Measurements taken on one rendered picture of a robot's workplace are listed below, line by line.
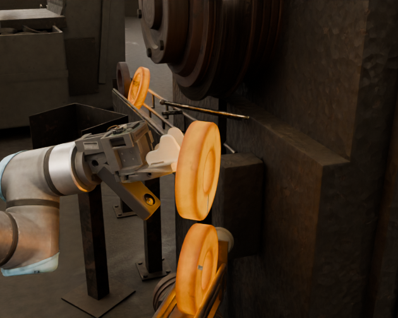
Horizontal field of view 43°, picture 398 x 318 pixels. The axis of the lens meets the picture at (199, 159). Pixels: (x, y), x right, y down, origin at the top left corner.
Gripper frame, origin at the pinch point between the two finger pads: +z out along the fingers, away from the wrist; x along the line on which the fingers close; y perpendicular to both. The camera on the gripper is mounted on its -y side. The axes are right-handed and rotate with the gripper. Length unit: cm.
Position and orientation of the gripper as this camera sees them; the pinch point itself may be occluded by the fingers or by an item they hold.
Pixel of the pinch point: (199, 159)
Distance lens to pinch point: 79.2
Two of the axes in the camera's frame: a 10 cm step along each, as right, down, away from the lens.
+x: 2.8, -3.6, 8.9
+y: -2.6, -9.2, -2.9
